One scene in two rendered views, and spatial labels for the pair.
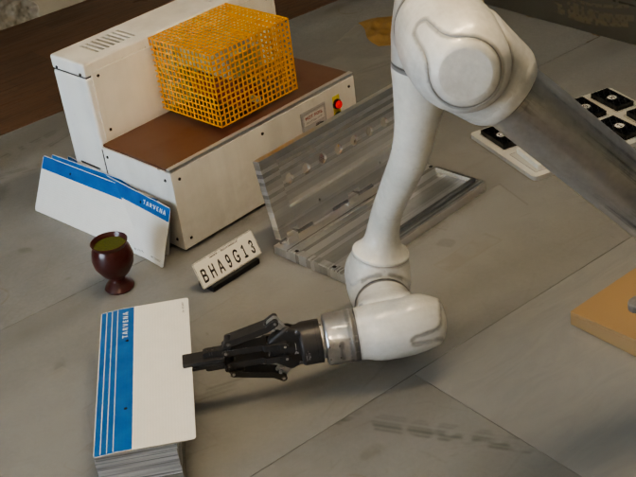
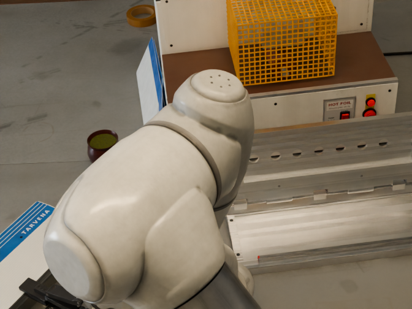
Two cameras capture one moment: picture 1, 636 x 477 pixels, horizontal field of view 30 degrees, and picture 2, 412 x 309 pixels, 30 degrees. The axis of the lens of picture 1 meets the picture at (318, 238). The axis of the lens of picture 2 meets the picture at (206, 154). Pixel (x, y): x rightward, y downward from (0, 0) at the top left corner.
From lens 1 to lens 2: 1.26 m
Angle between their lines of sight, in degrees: 32
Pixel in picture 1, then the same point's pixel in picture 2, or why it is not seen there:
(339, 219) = (292, 208)
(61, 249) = (114, 116)
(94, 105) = (159, 23)
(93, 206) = (149, 95)
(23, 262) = (84, 114)
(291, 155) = (263, 141)
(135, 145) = (178, 67)
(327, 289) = not seen: hidden behind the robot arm
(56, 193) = (144, 69)
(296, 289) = not seen: hidden behind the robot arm
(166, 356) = (23, 270)
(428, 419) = not seen: outside the picture
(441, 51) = (49, 232)
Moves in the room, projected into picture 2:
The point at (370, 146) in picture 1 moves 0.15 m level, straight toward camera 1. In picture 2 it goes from (358, 158) to (322, 195)
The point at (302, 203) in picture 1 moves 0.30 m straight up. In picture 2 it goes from (258, 183) to (255, 73)
